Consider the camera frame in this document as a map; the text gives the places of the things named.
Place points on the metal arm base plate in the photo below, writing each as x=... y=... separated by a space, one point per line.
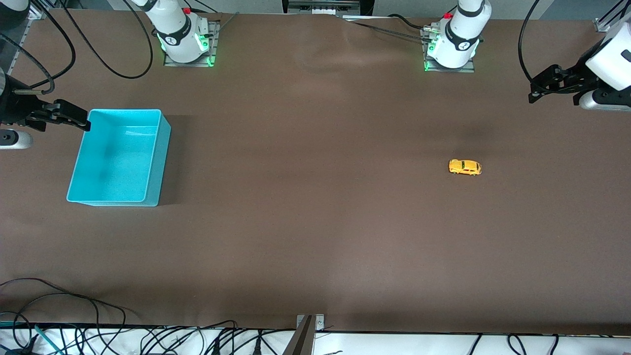
x=213 y=44
x=468 y=68

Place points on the small metal mount bracket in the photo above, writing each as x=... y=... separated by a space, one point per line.
x=319 y=321

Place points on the yellow beetle toy car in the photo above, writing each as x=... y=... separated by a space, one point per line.
x=465 y=167

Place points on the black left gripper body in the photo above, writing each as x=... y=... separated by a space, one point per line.
x=580 y=79

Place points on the turquoise plastic bin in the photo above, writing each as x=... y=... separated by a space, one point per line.
x=118 y=162

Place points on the grey camera mount pole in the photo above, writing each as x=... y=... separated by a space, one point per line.
x=300 y=340

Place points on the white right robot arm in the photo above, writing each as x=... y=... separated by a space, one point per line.
x=177 y=34

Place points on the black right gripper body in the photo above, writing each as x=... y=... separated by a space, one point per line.
x=15 y=109

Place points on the black grey control box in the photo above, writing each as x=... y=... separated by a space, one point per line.
x=325 y=6

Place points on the white flat strip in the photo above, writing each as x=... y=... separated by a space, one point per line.
x=367 y=17

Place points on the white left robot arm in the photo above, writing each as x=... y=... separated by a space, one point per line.
x=461 y=37

